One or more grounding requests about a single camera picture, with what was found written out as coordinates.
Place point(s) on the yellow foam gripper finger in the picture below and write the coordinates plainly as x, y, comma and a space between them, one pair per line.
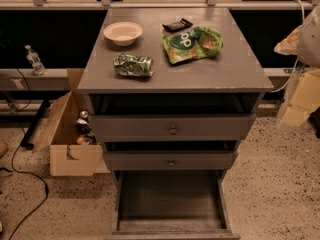
302, 98

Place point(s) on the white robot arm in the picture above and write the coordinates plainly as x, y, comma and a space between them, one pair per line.
304, 42

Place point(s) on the grey drawer cabinet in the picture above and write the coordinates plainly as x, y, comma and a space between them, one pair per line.
231, 83

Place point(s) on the grey open bottom drawer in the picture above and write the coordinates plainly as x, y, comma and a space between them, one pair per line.
171, 205

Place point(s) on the grey middle drawer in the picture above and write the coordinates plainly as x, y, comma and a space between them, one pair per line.
170, 160

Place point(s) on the grey top drawer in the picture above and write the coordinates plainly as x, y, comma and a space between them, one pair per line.
146, 128

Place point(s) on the green chip bag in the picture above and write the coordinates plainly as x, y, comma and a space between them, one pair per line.
197, 43

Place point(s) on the black chocolate bar wrapper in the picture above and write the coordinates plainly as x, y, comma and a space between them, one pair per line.
177, 26

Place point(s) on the white bowl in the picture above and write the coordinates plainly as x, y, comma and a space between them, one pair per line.
123, 33

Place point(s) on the items in cardboard box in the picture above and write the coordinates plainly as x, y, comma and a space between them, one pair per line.
86, 135

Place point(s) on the cardboard box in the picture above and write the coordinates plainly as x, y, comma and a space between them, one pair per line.
69, 155

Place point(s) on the clear plastic water bottle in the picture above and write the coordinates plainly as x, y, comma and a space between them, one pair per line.
35, 61

